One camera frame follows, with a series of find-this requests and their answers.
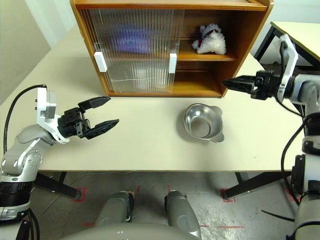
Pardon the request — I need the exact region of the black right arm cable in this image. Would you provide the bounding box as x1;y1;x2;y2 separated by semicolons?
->
274;40;307;206

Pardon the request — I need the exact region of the beige table with black legs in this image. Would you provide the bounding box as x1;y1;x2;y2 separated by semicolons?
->
254;20;320;71

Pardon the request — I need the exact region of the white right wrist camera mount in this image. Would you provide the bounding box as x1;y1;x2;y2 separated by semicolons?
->
276;34;300;104

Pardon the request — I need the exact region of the grey rounded shell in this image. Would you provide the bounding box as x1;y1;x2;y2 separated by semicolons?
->
164;189;202;240
94;190;136;226

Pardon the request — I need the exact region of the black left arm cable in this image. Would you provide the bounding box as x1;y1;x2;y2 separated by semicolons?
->
3;84;48;154

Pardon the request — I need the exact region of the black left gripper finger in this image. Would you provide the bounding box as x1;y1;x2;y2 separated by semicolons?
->
77;96;112;113
83;119;120;140

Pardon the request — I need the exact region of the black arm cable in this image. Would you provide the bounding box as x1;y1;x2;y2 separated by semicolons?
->
3;84;48;154
274;40;307;206

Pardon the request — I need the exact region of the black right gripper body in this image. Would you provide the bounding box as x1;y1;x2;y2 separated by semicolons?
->
250;70;283;101

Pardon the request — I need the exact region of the ribbed clear sliding door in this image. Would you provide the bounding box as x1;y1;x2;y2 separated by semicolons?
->
78;8;177;95
88;8;186;95

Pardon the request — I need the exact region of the white door handle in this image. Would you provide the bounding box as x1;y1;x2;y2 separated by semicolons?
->
169;52;178;74
94;51;109;73

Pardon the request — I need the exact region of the white fluffy plush toy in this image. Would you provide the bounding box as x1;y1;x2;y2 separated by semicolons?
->
191;23;228;55

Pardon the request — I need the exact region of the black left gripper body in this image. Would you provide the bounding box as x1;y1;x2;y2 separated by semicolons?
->
56;106;92;140

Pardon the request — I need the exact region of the stainless steel bowl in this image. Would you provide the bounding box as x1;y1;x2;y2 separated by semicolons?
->
184;102;225;144

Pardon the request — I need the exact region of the thin black strap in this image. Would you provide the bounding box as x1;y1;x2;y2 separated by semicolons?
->
260;209;296;223

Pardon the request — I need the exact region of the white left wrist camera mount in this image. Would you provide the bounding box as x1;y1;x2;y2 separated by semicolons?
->
34;86;71;145

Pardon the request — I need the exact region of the black table leg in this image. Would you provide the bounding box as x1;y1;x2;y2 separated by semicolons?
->
34;171;82;200
224;171;294;200

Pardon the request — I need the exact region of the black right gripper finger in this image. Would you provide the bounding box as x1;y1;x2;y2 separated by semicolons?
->
222;83;259;95
221;75;257;86

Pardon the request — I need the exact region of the grey curved body shell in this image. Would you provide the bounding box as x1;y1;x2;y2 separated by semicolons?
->
56;221;201;240

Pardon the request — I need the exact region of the brown wooden cabinet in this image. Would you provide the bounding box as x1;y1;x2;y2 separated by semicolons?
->
69;0;274;99

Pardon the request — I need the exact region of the purple white plastic bag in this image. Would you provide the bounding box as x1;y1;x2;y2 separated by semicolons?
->
111;26;154;55

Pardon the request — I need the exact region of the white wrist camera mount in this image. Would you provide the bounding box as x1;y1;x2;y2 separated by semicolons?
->
276;34;300;104
34;86;71;145

